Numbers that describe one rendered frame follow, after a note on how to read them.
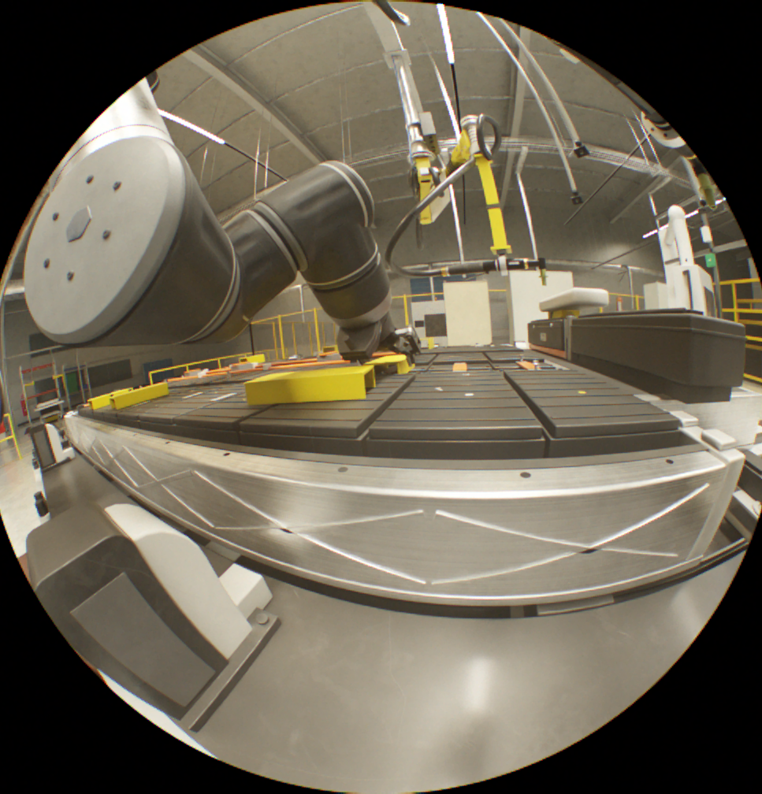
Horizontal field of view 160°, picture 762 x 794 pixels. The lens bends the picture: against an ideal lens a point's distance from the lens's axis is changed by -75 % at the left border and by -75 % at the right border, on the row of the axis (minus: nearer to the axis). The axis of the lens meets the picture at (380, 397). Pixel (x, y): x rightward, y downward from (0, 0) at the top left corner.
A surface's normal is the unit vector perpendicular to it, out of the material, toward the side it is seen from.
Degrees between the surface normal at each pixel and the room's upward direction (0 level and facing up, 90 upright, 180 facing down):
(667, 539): 90
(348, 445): 90
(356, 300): 134
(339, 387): 90
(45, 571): 0
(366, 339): 50
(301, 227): 108
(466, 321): 90
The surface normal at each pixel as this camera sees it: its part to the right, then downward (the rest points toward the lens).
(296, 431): -0.29, 0.23
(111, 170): 0.31, 0.18
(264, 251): 0.50, 0.42
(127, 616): 0.95, -0.02
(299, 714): -0.09, -0.97
